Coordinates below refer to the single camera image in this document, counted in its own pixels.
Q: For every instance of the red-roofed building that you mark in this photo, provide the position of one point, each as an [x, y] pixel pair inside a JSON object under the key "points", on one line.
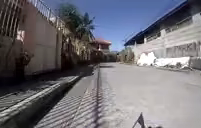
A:
{"points": [[101, 46]]}

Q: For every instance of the palm trees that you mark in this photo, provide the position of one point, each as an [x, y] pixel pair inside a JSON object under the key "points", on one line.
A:
{"points": [[77, 24]]}

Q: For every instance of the grey concrete road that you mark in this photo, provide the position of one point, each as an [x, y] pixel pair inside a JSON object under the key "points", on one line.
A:
{"points": [[144, 96]]}

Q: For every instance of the white rubble heap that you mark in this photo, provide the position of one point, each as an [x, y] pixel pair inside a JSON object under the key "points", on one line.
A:
{"points": [[161, 60]]}

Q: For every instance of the robot's own part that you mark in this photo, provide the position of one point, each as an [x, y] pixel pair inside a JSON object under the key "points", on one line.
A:
{"points": [[140, 121]]}

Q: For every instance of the concrete roadside gutter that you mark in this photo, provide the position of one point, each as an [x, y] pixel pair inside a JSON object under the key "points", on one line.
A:
{"points": [[28, 100]]}

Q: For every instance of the grey building with blue roof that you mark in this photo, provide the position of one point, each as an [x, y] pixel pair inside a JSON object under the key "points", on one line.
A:
{"points": [[181, 36]]}

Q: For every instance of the concrete wall with metal railing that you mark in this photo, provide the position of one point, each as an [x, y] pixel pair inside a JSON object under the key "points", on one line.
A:
{"points": [[38, 43]]}

